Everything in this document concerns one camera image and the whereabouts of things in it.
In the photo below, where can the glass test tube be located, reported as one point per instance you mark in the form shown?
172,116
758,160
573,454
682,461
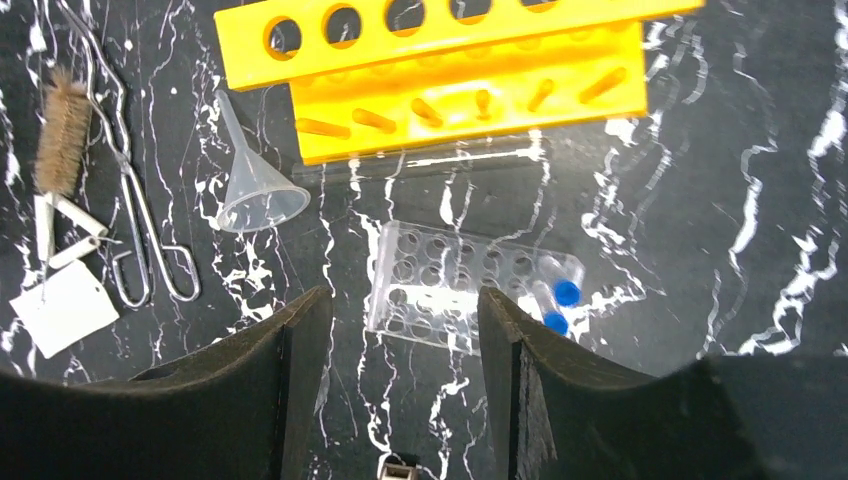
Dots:
505,152

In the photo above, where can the yellow test tube rack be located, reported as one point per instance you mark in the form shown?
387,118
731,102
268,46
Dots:
360,88

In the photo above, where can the white clay triangle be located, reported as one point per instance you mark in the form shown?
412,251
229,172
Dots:
65,232

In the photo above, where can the clear plastic funnel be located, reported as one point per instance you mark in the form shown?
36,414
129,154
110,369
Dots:
258,196

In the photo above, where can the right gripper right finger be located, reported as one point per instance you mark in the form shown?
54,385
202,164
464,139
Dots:
559,411

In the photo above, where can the blue capped vial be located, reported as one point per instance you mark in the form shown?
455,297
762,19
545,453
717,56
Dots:
566,276
551,314

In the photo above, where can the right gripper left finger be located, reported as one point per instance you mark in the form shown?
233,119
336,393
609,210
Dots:
241,408

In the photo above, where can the clear acrylic tube rack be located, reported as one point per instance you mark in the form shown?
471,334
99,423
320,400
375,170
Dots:
427,282

